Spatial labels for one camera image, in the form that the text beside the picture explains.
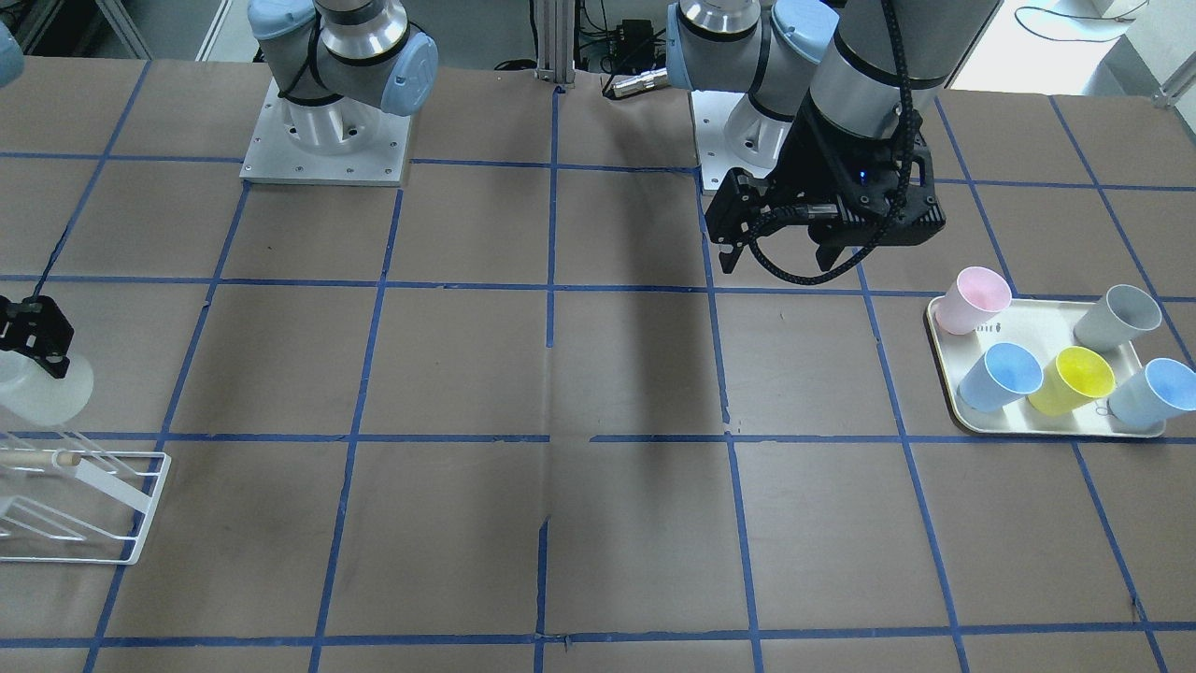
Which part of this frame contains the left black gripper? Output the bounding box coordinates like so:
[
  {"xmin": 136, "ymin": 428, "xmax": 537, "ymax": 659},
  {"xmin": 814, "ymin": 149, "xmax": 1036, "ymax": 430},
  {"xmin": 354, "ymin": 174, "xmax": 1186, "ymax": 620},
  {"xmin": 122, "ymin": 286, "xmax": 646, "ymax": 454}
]
[{"xmin": 704, "ymin": 98, "xmax": 946, "ymax": 274}]

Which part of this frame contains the pale green white cup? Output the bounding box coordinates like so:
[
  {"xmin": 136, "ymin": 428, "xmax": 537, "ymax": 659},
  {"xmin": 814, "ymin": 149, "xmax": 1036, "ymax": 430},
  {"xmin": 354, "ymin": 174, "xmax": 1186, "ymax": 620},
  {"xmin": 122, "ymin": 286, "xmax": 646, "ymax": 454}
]
[{"xmin": 1, "ymin": 351, "xmax": 94, "ymax": 426}]

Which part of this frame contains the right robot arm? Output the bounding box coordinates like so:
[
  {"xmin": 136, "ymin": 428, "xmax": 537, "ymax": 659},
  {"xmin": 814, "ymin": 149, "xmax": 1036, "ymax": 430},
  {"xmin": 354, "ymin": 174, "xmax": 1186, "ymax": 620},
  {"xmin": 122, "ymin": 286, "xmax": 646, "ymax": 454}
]
[{"xmin": 4, "ymin": 1, "xmax": 439, "ymax": 379}]

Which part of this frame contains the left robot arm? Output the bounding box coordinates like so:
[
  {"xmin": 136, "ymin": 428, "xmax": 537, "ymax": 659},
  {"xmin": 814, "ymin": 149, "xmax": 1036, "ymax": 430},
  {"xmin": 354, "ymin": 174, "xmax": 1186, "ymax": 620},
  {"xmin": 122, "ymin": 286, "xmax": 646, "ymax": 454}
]
[{"xmin": 665, "ymin": 1, "xmax": 999, "ymax": 286}]

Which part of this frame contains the pink plastic cup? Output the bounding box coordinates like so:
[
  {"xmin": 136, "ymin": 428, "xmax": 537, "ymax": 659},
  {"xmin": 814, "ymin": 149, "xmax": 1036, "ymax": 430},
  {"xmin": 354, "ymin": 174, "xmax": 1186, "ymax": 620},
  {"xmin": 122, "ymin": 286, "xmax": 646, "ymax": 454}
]
[{"xmin": 933, "ymin": 265, "xmax": 1013, "ymax": 336}]

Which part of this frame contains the blue plastic cup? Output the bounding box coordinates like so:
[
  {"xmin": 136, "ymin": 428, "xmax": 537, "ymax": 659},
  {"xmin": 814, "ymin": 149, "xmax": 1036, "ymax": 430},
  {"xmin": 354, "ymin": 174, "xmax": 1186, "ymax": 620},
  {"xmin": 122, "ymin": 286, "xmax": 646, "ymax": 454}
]
[{"xmin": 957, "ymin": 342, "xmax": 1044, "ymax": 412}]

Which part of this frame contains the yellow plastic cup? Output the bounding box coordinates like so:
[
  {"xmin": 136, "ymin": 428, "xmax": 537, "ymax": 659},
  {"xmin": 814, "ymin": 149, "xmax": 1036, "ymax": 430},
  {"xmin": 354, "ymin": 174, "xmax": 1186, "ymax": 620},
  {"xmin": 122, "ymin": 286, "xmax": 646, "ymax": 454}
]
[{"xmin": 1029, "ymin": 345, "xmax": 1118, "ymax": 417}]

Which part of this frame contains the grey plastic cup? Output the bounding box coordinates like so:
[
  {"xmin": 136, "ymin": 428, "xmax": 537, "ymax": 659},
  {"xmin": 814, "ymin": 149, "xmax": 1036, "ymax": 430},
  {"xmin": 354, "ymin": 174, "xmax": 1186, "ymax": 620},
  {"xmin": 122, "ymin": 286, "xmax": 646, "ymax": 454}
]
[{"xmin": 1073, "ymin": 285, "xmax": 1163, "ymax": 351}]

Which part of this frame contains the light blue cup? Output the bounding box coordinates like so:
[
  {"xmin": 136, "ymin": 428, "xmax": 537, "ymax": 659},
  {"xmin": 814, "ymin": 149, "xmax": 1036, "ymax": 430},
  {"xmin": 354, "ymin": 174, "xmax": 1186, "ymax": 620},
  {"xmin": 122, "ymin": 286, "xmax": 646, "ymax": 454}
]
[{"xmin": 1109, "ymin": 357, "xmax": 1195, "ymax": 427}]

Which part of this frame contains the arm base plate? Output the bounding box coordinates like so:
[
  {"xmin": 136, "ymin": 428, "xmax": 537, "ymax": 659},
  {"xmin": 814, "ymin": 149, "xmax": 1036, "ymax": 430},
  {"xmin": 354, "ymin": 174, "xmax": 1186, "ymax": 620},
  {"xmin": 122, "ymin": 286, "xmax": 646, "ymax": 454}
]
[
  {"xmin": 691, "ymin": 91, "xmax": 793, "ymax": 195},
  {"xmin": 239, "ymin": 81, "xmax": 413, "ymax": 188}
]

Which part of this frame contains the white wire cup rack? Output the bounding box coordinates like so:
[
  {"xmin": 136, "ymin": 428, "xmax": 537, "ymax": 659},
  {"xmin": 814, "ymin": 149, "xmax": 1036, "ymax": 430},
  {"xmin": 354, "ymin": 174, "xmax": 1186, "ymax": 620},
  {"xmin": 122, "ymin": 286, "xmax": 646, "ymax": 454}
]
[{"xmin": 1, "ymin": 432, "xmax": 172, "ymax": 565}]

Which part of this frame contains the aluminium frame post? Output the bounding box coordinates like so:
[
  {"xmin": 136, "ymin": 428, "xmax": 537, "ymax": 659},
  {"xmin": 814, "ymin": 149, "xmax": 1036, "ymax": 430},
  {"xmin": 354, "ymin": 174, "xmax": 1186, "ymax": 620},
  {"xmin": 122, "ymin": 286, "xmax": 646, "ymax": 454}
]
[{"xmin": 533, "ymin": 0, "xmax": 576, "ymax": 90}]

